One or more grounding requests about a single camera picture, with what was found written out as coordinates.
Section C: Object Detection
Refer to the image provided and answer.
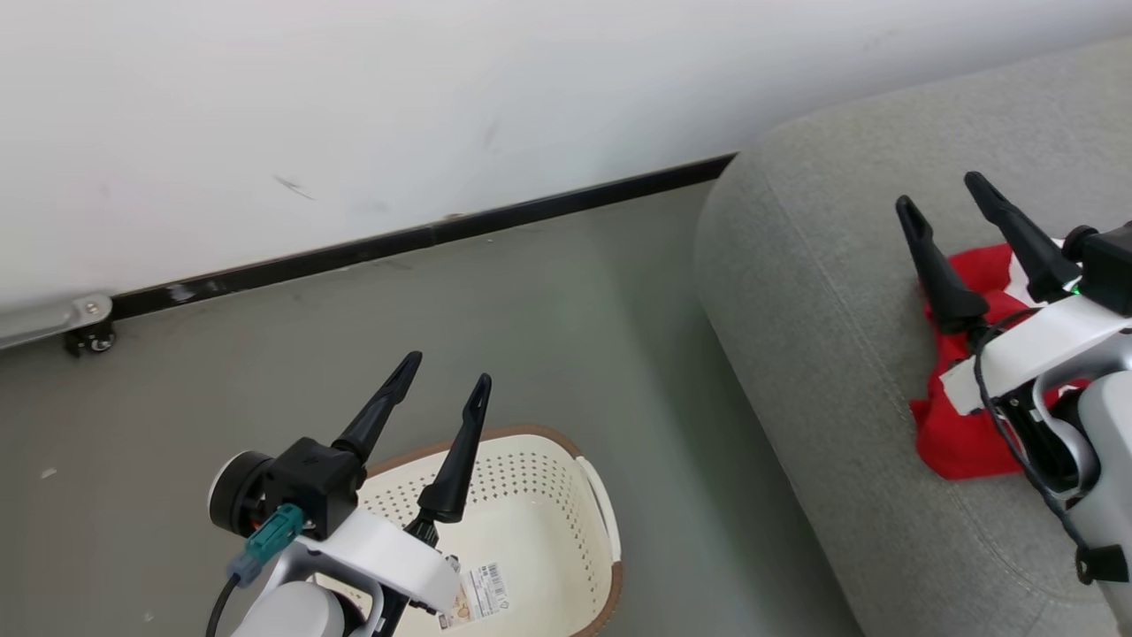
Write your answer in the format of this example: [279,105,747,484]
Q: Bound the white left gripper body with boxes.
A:
[301,506,463,616]

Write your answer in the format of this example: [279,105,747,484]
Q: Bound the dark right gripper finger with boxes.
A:
[895,195,991,336]
[963,171,1082,304]

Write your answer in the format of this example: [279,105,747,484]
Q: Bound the black cable with teal plug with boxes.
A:
[206,504,306,637]

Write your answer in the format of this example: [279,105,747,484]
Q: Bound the grey fabric sofa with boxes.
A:
[694,40,1132,637]

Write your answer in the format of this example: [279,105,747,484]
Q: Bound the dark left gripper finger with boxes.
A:
[333,350,424,464]
[407,372,493,541]

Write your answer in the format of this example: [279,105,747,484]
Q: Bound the barcode label sticker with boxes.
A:
[440,562,513,631]

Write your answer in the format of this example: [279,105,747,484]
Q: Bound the red jersey with large lettering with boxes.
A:
[909,243,1093,481]

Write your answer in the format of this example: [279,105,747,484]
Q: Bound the black baseboard strip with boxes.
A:
[111,153,738,321]

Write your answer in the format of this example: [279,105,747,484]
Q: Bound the cream perforated laundry basket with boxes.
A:
[354,425,624,637]

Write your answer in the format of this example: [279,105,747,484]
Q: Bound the small black caster wheel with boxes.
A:
[64,326,117,358]

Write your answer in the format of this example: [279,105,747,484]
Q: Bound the grey metal frame rail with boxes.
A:
[0,294,114,352]

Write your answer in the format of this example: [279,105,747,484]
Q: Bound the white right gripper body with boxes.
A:
[939,295,1132,418]

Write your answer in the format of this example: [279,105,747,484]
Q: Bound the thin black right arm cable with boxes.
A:
[973,310,1131,587]

